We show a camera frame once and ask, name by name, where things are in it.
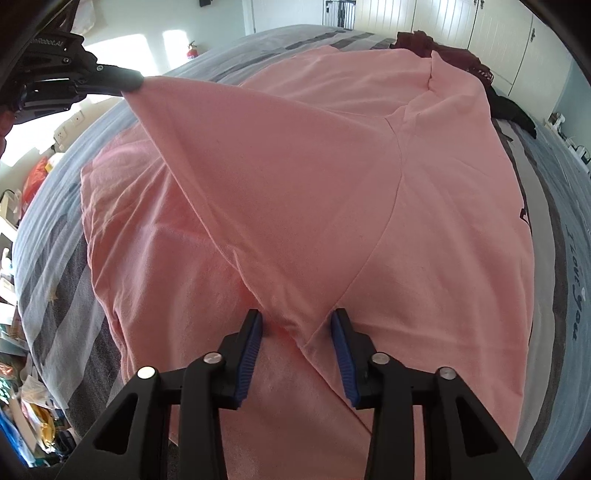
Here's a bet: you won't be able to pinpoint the pink t-shirt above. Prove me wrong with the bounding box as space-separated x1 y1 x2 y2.
80 46 534 479

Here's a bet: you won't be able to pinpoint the person's left hand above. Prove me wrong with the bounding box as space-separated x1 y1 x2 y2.
0 110 15 157

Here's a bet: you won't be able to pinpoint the red fire extinguisher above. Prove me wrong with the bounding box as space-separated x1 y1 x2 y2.
186 42 198 60

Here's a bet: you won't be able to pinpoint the red plastic bag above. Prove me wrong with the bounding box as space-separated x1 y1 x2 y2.
21 156 51 210

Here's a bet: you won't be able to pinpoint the white room door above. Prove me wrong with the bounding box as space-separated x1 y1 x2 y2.
242 0 325 35

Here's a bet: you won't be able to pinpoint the grey upright suitcase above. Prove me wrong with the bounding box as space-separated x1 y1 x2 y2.
322 0 356 30

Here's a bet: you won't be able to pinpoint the black garment with white print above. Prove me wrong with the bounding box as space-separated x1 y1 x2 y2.
484 85 537 139

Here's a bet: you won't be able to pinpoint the maroon garment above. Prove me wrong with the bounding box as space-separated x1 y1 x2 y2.
390 30 494 87

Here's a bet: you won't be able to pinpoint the cluttered bedside table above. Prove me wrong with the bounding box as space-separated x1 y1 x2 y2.
544 112 590 177

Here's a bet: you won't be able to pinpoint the cream four-door wardrobe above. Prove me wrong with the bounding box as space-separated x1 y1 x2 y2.
355 0 573 120

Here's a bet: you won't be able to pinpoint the wall power sockets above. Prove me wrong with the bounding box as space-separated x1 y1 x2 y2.
53 110 86 151

